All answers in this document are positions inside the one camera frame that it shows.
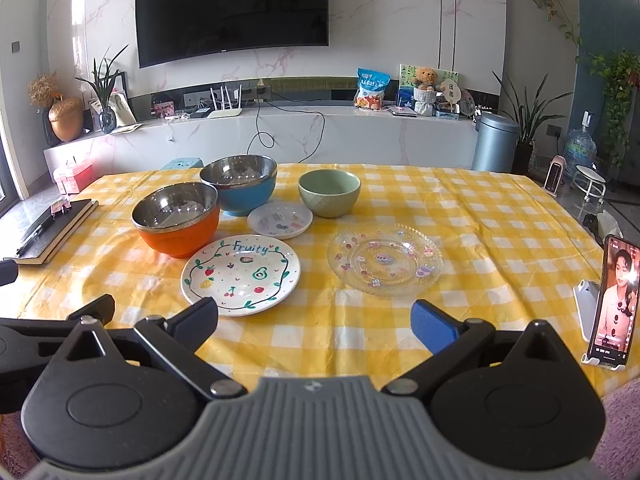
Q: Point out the blue water jug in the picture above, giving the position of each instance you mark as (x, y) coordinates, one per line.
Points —
(579, 148)

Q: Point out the green ceramic bowl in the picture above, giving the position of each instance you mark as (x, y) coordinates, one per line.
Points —
(329, 193)

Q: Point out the black notebook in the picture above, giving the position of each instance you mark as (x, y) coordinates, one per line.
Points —
(69, 216)

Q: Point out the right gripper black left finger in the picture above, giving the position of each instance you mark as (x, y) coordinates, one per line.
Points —
(173, 344)

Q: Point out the white marble tv cabinet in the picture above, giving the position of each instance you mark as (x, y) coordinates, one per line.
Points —
(287, 133)

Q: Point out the blue snack bag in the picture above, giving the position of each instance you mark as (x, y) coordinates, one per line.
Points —
(371, 89)

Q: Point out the golden round vase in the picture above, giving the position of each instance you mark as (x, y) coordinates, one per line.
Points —
(66, 117)

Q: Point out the pink small heater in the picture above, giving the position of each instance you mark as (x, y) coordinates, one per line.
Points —
(554, 176)

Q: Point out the white fruity painted plate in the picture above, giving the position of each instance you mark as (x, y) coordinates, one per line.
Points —
(243, 274)

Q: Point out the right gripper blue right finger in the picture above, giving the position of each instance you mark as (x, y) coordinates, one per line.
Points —
(454, 345)

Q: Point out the smartphone on stand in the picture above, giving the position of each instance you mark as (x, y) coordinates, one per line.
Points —
(617, 306)

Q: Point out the potted long leaf plant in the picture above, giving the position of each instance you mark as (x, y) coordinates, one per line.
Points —
(529, 112)

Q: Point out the white wifi router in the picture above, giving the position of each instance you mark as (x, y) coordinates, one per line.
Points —
(223, 105)

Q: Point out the light blue plastic stool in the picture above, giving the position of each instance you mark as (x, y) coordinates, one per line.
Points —
(183, 163)

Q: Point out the grey metal trash bin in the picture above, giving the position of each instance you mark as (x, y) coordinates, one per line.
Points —
(497, 137)

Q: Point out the black wall television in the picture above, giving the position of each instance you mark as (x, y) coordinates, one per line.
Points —
(170, 30)

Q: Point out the yellow checked tablecloth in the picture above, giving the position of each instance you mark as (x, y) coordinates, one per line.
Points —
(511, 254)

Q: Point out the green plant in glass vase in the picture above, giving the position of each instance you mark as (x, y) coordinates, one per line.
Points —
(102, 82)

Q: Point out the clear glass sticker plate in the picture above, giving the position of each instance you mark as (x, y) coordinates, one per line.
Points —
(386, 260)

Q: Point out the blue steel bowl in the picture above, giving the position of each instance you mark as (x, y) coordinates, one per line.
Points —
(243, 182)

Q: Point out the orange steel bowl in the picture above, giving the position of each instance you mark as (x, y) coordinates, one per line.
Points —
(178, 219)

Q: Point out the white round stool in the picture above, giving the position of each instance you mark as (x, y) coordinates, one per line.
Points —
(593, 188)

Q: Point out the pink storage box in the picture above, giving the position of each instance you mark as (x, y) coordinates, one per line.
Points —
(73, 177)

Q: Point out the small white sticker plate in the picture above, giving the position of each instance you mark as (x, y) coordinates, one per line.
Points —
(281, 220)

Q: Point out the hanging green vine plant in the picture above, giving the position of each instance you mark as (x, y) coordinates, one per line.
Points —
(620, 74)

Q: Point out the black pen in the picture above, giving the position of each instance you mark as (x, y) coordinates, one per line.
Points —
(44, 223)

